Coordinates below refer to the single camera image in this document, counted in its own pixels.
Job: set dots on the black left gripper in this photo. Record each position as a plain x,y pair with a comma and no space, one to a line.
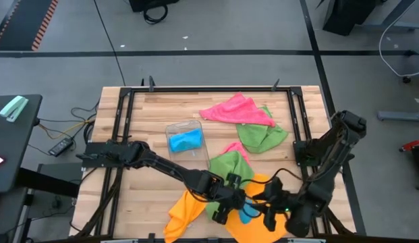
231,197

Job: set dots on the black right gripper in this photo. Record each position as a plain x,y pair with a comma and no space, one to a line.
277,195

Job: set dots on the blue microfiber towel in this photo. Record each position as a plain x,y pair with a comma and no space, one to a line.
248,212
185,141

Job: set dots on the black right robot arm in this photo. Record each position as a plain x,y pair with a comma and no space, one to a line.
330,148

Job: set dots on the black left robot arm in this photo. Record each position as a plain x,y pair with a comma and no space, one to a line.
162,165

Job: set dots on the orange microfiber towel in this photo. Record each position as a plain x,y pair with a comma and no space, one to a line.
182,216
253,233

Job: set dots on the green microfiber towel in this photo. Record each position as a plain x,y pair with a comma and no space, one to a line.
259,136
229,165

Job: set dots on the pink microfiber towel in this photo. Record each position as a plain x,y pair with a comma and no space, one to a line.
239,109
237,147

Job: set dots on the clear plastic bin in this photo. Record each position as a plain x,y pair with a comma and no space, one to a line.
182,125

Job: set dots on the red and black chair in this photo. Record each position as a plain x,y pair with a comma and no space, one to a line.
415,145

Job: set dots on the grey table foot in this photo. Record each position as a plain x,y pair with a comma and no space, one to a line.
401,116

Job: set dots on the black power adapter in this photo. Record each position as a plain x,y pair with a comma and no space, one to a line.
60,147

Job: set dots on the black caster wheel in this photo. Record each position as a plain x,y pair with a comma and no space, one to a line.
407,80

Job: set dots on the black box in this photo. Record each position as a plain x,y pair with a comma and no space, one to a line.
152,4

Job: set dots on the black furniture base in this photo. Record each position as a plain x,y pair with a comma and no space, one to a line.
347,17

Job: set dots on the black desk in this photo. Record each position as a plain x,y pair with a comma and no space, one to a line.
13,141

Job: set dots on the mint green stapler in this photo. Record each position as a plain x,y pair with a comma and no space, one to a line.
13,108

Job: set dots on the black mat with striped edge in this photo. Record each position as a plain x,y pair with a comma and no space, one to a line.
23,23

